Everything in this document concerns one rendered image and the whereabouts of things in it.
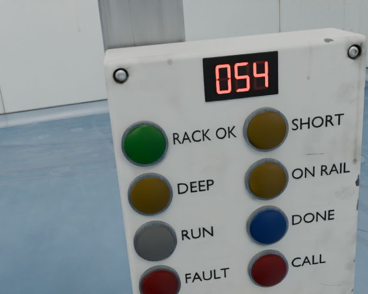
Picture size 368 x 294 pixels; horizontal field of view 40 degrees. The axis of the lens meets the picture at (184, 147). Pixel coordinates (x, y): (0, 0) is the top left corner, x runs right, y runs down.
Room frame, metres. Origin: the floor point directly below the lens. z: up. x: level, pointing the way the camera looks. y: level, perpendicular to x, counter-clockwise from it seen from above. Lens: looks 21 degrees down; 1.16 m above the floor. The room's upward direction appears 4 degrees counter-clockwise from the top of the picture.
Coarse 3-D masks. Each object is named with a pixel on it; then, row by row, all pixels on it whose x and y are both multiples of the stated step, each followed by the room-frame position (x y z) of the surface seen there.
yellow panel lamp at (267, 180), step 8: (256, 168) 0.31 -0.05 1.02; (264, 168) 0.31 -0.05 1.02; (272, 168) 0.31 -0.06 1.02; (280, 168) 0.31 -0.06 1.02; (256, 176) 0.31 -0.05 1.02; (264, 176) 0.31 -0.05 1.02; (272, 176) 0.31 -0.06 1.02; (280, 176) 0.31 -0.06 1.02; (248, 184) 0.31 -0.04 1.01; (256, 184) 0.31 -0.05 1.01; (264, 184) 0.31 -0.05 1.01; (272, 184) 0.31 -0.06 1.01; (280, 184) 0.31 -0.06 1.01; (256, 192) 0.31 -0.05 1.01; (264, 192) 0.31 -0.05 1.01; (272, 192) 0.31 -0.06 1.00
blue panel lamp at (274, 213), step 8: (256, 216) 0.31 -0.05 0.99; (264, 216) 0.31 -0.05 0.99; (272, 216) 0.31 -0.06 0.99; (280, 216) 0.31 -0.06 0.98; (256, 224) 0.31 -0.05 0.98; (264, 224) 0.31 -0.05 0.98; (272, 224) 0.31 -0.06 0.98; (280, 224) 0.31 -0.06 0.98; (256, 232) 0.31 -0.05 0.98; (264, 232) 0.31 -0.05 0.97; (272, 232) 0.31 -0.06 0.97; (280, 232) 0.31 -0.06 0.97; (256, 240) 0.31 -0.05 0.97; (264, 240) 0.31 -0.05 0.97; (272, 240) 0.31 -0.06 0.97
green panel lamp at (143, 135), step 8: (136, 128) 0.30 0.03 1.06; (144, 128) 0.30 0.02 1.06; (152, 128) 0.30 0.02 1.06; (128, 136) 0.30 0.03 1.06; (136, 136) 0.30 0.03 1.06; (144, 136) 0.30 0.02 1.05; (152, 136) 0.30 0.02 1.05; (160, 136) 0.30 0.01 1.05; (128, 144) 0.30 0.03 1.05; (136, 144) 0.30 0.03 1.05; (144, 144) 0.30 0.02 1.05; (152, 144) 0.30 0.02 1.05; (160, 144) 0.30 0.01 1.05; (128, 152) 0.30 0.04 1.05; (136, 152) 0.30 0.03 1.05; (144, 152) 0.30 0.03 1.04; (152, 152) 0.30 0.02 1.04; (160, 152) 0.30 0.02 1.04; (136, 160) 0.30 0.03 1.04; (144, 160) 0.30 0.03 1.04; (152, 160) 0.30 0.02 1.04
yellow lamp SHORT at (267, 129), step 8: (264, 112) 0.31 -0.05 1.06; (272, 112) 0.31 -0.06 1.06; (256, 120) 0.31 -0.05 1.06; (264, 120) 0.31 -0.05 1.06; (272, 120) 0.31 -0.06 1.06; (280, 120) 0.31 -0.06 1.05; (248, 128) 0.31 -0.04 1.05; (256, 128) 0.31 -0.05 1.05; (264, 128) 0.31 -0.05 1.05; (272, 128) 0.31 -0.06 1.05; (280, 128) 0.31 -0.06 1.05; (248, 136) 0.31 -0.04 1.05; (256, 136) 0.31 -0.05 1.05; (264, 136) 0.31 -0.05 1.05; (272, 136) 0.31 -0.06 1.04; (280, 136) 0.31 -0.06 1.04; (256, 144) 0.31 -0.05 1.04; (264, 144) 0.31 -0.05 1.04; (272, 144) 0.31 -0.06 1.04
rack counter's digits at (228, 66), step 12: (252, 60) 0.31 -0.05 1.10; (264, 60) 0.31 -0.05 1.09; (216, 72) 0.31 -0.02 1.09; (228, 72) 0.31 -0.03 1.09; (240, 72) 0.31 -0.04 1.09; (252, 72) 0.31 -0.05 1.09; (264, 72) 0.31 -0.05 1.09; (216, 84) 0.31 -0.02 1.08; (228, 84) 0.31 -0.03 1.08; (240, 84) 0.31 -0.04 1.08; (252, 84) 0.31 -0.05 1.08; (264, 84) 0.31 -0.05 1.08
